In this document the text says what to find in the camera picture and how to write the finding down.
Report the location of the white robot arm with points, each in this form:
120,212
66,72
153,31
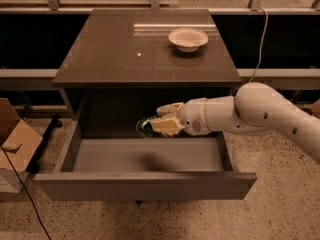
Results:
255,109

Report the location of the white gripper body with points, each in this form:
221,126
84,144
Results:
192,116

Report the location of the open grey top drawer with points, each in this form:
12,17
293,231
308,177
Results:
181,167

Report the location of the dark grey cabinet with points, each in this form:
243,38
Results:
122,66

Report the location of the white bowl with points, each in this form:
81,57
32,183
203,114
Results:
188,39

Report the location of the green soda can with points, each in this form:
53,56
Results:
144,128

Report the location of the cardboard box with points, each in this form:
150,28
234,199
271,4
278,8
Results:
20,142

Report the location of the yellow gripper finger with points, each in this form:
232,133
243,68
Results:
168,109
167,125

